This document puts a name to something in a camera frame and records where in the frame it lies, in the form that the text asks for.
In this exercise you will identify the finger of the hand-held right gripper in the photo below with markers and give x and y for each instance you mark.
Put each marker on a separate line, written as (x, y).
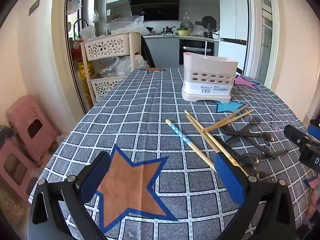
(296, 133)
(315, 130)

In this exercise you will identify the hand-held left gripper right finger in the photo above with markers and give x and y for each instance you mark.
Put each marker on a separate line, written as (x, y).
(228, 180)

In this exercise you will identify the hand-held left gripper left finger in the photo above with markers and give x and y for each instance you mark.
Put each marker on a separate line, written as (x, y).
(96, 177)

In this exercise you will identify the beige plastic utensil holder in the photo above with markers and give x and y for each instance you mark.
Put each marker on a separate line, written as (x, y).
(210, 65)

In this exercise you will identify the blue patterned chopstick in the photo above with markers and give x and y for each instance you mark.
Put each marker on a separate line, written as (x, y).
(180, 133)

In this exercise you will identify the grey checked star tablecloth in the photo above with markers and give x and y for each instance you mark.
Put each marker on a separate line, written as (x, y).
(150, 100)

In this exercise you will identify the gold foil bag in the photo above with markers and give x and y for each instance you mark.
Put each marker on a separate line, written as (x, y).
(84, 80)

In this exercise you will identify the clear plastic bags inside rack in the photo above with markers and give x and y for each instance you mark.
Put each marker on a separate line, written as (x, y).
(120, 66)

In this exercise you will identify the red basket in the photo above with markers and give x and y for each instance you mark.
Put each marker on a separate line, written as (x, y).
(76, 54)

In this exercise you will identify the white pot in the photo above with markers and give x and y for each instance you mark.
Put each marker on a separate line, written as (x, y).
(216, 36)

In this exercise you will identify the black built-in oven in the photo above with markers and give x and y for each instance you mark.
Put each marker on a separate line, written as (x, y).
(196, 51)

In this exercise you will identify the beige flower-pattern storage rack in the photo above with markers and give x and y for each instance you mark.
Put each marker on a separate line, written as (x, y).
(107, 46)

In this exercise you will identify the black chair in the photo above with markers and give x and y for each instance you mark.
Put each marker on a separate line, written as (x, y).
(148, 55)

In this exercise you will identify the white refrigerator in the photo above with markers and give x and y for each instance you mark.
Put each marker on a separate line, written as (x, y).
(232, 12)

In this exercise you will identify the round black fan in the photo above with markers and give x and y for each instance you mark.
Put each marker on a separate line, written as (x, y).
(208, 21)

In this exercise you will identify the yellow-green basin with vegetables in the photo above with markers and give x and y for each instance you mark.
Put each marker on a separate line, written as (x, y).
(183, 32)

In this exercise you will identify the kitchen faucet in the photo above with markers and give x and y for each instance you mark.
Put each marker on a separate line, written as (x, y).
(80, 23)

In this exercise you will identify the clear plastic bags on rack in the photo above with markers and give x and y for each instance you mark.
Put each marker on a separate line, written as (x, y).
(130, 25)

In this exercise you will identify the black wok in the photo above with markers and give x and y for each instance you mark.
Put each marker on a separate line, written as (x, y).
(149, 29)

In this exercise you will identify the white hanging plastic bag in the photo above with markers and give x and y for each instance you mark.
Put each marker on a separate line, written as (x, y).
(94, 16)

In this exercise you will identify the cooking pot with lid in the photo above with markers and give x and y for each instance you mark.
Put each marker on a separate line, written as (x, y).
(168, 30)

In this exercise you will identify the black range hood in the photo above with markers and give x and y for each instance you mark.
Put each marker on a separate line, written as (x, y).
(155, 8)

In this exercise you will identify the grey wall switch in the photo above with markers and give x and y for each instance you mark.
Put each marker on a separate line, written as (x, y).
(34, 6)

